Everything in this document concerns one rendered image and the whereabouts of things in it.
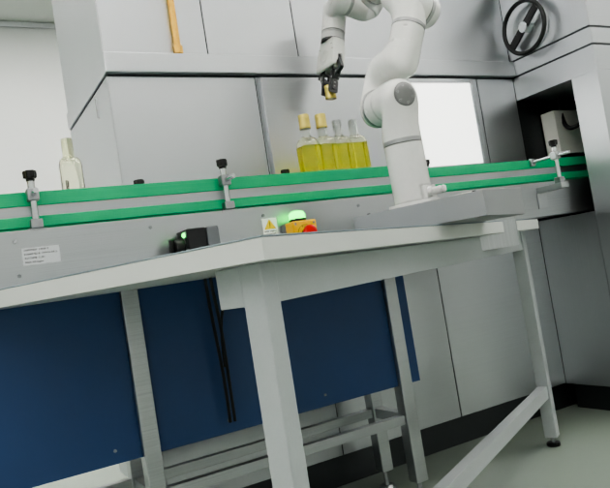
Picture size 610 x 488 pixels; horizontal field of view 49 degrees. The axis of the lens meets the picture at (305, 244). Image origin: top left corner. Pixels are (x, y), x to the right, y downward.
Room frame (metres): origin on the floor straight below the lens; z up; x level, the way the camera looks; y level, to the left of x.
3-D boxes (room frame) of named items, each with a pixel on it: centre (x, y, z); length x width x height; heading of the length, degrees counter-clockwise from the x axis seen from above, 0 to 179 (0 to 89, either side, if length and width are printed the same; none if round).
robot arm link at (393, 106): (1.63, -0.27, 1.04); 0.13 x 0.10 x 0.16; 22
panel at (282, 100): (2.30, -0.33, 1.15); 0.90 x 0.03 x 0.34; 119
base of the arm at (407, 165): (1.62, -0.29, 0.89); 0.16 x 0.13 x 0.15; 54
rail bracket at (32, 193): (1.44, 0.57, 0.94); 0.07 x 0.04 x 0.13; 29
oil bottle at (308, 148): (1.99, -0.06, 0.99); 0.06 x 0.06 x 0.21; 30
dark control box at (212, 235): (1.59, 0.25, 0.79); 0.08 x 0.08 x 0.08; 29
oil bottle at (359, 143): (2.07, -0.21, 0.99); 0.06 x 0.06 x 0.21; 29
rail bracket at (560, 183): (2.31, -0.89, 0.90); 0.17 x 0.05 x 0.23; 29
